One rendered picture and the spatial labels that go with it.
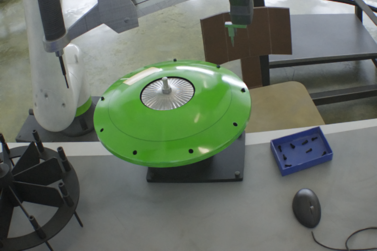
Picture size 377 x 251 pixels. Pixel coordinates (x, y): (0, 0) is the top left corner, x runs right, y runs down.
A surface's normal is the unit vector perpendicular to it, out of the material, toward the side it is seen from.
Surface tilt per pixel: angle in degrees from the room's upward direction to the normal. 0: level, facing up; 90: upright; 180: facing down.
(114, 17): 90
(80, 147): 0
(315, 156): 0
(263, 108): 0
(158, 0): 10
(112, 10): 90
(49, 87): 87
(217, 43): 90
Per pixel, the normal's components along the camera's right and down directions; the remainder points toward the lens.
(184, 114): -0.05, -0.71
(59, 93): 0.65, 0.38
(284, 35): -0.11, 0.62
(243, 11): -0.24, 0.32
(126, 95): -0.30, -0.76
